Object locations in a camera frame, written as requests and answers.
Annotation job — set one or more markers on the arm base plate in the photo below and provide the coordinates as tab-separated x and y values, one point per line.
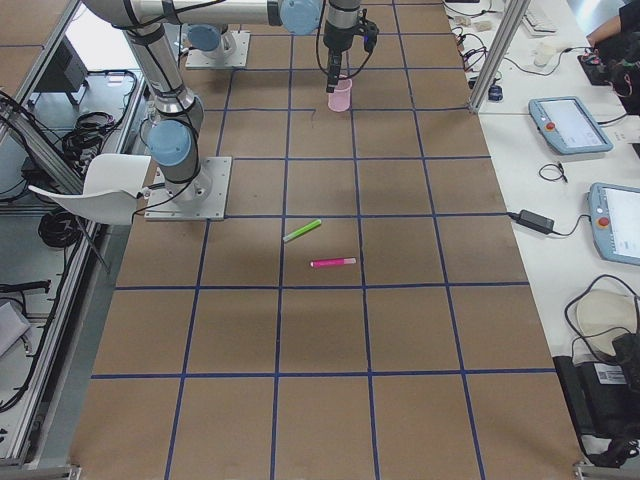
196	60
205	198

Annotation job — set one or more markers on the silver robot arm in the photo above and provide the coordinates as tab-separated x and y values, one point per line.
211	40
174	141

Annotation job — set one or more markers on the pink highlighter pen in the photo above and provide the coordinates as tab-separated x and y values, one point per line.
334	262

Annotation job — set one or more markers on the teach pendant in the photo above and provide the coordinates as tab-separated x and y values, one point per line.
567	126
614	212

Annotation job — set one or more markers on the blue usb hub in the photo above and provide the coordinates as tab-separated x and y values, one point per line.
495	93

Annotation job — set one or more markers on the black power adapter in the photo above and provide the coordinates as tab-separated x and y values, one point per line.
536	222

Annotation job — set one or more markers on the pink mesh cup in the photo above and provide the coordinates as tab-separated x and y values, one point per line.
339	100

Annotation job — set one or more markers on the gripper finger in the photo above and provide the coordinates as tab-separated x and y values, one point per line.
330	85

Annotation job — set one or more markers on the far teach pendant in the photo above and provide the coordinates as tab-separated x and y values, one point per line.
567	126

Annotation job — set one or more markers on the white paper cup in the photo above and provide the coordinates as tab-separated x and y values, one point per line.
543	54

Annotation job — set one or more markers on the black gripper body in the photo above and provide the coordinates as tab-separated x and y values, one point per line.
335	37

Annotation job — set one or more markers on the aluminium frame post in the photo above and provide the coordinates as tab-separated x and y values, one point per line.
507	28

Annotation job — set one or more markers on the green highlighter pen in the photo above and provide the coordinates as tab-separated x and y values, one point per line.
316	223

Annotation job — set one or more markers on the near teach pendant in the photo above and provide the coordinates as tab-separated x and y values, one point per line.
614	212

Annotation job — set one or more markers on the white plastic chair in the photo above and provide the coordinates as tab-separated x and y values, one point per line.
110	189

